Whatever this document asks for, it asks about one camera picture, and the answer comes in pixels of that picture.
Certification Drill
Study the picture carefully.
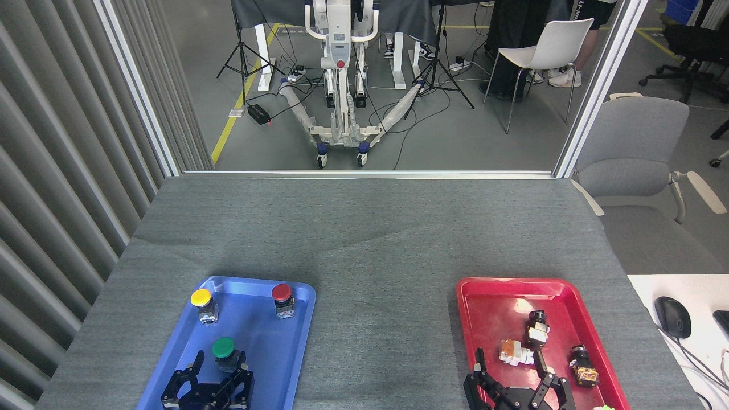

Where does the red plastic tray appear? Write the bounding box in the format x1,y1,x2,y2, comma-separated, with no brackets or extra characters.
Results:
456,277,631,410

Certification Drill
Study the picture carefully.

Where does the black and orange switch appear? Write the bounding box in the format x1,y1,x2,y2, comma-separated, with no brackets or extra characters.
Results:
568,344,600,388

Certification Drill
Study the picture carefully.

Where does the black office chair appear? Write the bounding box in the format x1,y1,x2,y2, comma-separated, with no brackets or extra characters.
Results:
639,23,729,104

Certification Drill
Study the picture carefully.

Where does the person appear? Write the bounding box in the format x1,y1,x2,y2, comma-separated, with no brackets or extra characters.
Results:
548,0,619,88
478,0,572,103
383,35,437,62

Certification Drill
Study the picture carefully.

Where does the grey office chair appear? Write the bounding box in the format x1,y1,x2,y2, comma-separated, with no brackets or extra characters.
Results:
571,94,728,274

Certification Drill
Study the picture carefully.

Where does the blue bin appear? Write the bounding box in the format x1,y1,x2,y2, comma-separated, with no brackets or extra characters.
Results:
665,0,700,24

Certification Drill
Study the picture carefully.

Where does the red push button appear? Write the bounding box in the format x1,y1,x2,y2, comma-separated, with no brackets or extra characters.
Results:
271,284,296,319

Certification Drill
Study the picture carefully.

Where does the green push button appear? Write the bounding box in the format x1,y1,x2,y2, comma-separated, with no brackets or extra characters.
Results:
212,337,246,374

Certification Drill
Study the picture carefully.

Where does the grey table cloth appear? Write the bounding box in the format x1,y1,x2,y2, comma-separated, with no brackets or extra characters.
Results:
34,174,704,410

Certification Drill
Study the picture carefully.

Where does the white plastic chair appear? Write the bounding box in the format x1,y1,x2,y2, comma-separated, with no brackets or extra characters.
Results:
484,18,595,134

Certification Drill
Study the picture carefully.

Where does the white and orange switch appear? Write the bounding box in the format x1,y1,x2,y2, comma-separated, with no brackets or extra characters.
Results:
499,339,537,367

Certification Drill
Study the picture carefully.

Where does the silver post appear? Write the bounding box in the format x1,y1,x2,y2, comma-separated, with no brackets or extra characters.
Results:
94,0,182,177
554,0,649,179

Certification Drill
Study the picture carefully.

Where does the black mouse cable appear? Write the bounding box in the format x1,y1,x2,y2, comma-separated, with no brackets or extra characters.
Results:
660,326,729,399

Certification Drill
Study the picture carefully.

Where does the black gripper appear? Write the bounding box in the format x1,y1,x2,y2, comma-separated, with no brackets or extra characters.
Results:
463,348,575,410
161,350,255,410

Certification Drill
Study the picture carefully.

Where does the black and white switch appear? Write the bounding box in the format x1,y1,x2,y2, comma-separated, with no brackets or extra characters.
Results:
524,310,551,349

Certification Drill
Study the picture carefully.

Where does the white stand on wheels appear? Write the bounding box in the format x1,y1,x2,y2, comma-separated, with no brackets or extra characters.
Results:
277,0,425,169

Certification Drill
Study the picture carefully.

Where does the yellow push button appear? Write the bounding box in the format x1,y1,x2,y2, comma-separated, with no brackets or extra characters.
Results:
190,289,220,326

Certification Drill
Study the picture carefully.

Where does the blue plastic tray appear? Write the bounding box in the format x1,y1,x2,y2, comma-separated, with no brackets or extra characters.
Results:
136,276,317,410

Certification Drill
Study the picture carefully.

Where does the white desk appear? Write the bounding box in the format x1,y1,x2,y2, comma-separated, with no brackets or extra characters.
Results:
628,274,729,410

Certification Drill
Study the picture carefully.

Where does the black tripod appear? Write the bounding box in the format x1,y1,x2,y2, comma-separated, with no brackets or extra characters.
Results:
403,0,475,120
216,0,285,106

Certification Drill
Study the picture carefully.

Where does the black computer mouse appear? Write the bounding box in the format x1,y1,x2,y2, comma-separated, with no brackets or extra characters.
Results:
654,296,692,339

